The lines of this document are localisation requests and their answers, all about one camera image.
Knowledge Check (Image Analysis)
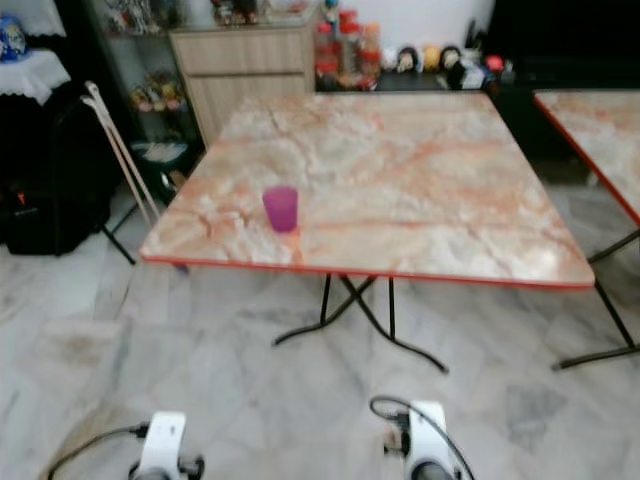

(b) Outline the black metal stand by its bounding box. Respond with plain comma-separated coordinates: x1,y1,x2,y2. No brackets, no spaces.
101,198,140,266

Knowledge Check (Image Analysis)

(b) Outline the purple plastic cup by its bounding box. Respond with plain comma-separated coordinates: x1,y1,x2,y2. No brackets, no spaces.
262,185,299,233

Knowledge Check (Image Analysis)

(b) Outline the black backpack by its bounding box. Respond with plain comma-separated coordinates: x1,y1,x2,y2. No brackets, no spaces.
0,95,121,256

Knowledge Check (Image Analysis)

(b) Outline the light wooden stick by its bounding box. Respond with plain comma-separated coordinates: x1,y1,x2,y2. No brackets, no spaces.
90,82,163,221
84,88,155,223

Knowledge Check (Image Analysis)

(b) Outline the marble-pattern folding table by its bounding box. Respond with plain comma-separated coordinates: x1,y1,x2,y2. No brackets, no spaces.
140,91,597,375
532,90,640,371

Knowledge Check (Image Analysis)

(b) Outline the glass display shelf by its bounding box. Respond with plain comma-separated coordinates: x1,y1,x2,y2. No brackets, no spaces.
80,0,206,193

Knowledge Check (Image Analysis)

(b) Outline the light wooden cabinet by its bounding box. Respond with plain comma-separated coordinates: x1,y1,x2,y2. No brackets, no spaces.
168,25,318,146

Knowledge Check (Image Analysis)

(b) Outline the white lace cloth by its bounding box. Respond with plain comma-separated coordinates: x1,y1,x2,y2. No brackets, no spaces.
0,48,73,104

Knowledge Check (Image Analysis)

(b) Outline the short red-capped jar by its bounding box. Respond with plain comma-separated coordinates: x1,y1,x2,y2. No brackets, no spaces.
359,22,384,89

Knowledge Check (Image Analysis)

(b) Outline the tall red-capped jar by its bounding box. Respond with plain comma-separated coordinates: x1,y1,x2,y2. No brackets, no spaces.
335,8,361,89

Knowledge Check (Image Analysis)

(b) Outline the black and white doll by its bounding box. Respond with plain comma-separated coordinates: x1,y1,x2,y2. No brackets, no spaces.
390,45,417,75

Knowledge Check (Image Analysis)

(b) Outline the blue snack bag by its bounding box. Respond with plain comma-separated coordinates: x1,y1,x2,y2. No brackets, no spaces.
0,15,27,63

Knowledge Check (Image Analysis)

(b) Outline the white hanging cloth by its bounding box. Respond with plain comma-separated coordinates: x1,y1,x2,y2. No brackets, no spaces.
0,0,68,39

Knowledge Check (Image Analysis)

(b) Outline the black-haired doll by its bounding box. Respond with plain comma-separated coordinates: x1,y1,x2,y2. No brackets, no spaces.
440,44,464,74

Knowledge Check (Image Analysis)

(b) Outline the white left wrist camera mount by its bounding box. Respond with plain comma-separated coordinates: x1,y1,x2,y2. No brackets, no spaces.
138,411,187,480

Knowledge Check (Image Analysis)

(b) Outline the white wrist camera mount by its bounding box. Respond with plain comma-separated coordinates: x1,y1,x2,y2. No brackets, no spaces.
403,400,451,480
138,411,187,480

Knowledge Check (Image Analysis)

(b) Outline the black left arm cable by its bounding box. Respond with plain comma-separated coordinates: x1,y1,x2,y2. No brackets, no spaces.
46,424,147,480

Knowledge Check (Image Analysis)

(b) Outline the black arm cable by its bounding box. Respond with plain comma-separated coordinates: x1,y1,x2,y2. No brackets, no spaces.
46,424,147,480
369,396,476,480

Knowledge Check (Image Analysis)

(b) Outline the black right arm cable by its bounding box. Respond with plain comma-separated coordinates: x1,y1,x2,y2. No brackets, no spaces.
369,396,476,480

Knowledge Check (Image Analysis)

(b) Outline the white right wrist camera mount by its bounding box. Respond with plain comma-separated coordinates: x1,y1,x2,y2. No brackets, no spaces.
403,400,451,480

